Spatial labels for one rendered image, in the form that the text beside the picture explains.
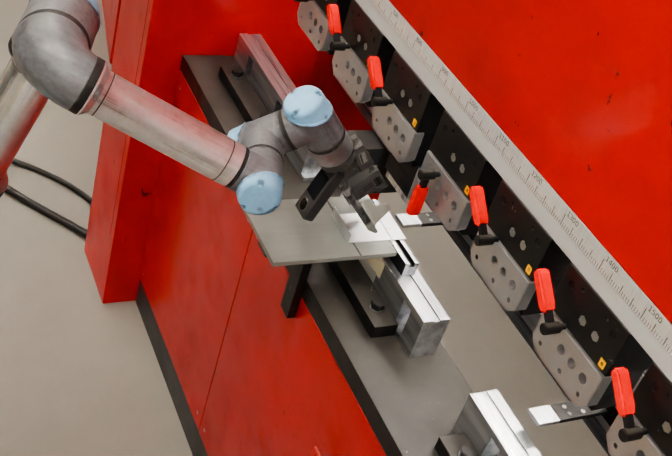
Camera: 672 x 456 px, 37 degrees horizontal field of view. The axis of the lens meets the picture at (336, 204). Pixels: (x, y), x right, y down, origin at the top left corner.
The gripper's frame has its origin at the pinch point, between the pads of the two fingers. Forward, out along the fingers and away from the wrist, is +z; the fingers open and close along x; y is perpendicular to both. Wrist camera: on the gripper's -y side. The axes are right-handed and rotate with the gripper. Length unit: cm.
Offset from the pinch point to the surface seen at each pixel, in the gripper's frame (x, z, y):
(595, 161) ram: -45, -35, 32
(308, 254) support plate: -6.5, -7.8, -12.3
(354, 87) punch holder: 19.7, -13.0, 12.7
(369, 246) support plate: -5.6, 0.9, -1.9
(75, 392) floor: 53, 56, -92
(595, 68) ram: -37, -43, 39
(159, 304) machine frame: 67, 60, -62
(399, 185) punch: -0.4, -3.5, 9.3
